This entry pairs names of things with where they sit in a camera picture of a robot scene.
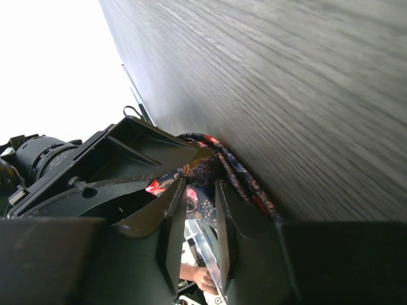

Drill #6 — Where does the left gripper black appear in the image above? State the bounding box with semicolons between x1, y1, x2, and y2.
4;116;212;222

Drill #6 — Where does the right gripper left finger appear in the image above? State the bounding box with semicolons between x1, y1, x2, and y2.
1;179;186;304

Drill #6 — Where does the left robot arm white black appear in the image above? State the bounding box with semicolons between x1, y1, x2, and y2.
1;116;211;223

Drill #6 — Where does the dark patterned necktie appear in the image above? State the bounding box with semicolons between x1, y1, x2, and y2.
145;133;280;229

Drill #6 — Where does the bystander hand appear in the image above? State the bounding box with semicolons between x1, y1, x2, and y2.
179;264;218;295

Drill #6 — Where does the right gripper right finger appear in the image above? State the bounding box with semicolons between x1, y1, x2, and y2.
215;180;406;304

